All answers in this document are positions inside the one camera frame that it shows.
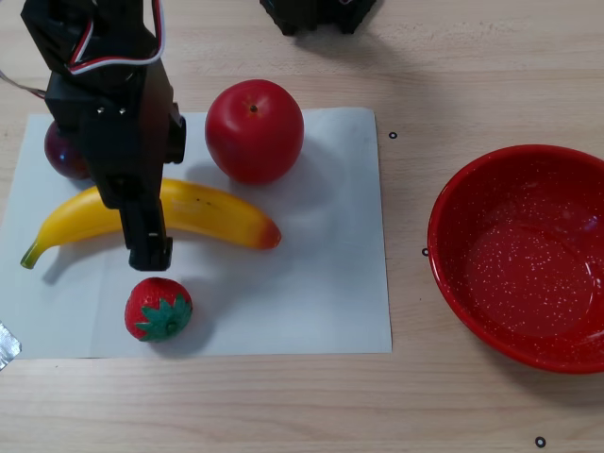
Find dark purple plastic plum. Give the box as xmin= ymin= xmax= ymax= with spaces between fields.
xmin=43 ymin=120 xmax=93 ymax=180

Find white paper sheet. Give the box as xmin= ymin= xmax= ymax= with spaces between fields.
xmin=0 ymin=107 xmax=394 ymax=361

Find yellow plastic banana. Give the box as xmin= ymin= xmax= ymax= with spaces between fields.
xmin=20 ymin=177 xmax=283 ymax=271

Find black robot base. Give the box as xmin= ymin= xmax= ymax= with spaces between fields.
xmin=259 ymin=0 xmax=378 ymax=37

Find red plastic apple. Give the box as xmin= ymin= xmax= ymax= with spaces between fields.
xmin=204 ymin=78 xmax=306 ymax=186

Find red plastic strawberry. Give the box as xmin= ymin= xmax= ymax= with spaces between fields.
xmin=124 ymin=277 xmax=193 ymax=343

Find white red black servo cable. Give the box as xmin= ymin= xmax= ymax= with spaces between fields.
xmin=65 ymin=0 xmax=167 ymax=76

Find thin red white wires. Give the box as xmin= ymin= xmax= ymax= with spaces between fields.
xmin=0 ymin=69 xmax=48 ymax=101

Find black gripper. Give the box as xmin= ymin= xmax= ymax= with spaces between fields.
xmin=45 ymin=60 xmax=188 ymax=273

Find red speckled enamel bowl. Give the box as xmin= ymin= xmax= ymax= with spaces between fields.
xmin=427 ymin=143 xmax=604 ymax=376

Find silver duct tape piece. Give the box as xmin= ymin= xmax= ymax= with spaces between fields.
xmin=0 ymin=320 xmax=23 ymax=374

